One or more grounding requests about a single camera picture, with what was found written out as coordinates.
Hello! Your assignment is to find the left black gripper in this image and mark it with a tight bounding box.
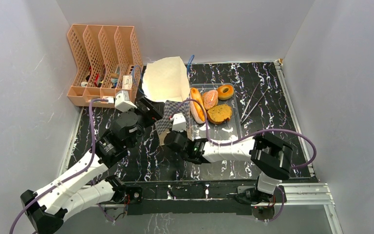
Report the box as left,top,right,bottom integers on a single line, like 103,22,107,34
121,97,164,148

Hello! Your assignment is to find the fake long baguette roll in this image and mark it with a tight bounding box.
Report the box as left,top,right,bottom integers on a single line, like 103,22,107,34
189,88,205,124

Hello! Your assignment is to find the fake crusted bread slice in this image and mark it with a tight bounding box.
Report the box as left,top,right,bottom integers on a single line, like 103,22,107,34
207,104,233,124

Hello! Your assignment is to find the blue checkered paper bag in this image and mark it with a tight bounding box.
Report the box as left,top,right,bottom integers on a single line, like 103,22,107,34
138,56,190,138

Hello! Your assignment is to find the orange fake donut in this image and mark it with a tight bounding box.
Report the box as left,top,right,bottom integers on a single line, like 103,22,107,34
217,84,234,100

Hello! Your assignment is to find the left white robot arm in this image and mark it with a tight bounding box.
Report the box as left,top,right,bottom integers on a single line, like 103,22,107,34
20,96,165,234

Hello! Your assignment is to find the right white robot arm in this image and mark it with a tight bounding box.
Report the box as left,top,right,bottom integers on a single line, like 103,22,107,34
164,131,293,202

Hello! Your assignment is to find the small white card box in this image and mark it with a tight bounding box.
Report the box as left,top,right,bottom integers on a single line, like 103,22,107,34
102,96,114,103

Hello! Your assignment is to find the clear plastic tray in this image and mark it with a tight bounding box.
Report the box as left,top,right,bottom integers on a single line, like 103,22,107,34
187,83,242,142

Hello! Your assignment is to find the white stapler box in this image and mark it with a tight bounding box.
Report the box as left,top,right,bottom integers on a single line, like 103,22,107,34
121,75,133,90

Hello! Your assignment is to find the red small box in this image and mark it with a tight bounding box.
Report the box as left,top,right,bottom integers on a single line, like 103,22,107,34
93,73,100,87

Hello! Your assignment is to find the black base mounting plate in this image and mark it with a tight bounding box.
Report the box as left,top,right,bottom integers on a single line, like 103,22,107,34
128,179,256,215

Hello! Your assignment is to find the peach plastic file organizer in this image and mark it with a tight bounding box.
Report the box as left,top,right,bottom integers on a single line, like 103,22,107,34
67,24,143,107

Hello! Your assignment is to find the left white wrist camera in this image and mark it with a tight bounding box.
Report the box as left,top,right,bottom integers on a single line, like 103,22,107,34
114,90,137,112

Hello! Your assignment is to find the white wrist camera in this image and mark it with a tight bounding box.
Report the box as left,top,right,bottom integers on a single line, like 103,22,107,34
170,113,187,132
114,90,137,112

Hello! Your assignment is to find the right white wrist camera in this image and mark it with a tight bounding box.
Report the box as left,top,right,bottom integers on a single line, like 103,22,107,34
170,113,187,132

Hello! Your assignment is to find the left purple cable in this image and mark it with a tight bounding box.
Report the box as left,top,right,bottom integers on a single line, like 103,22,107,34
9,98,115,234

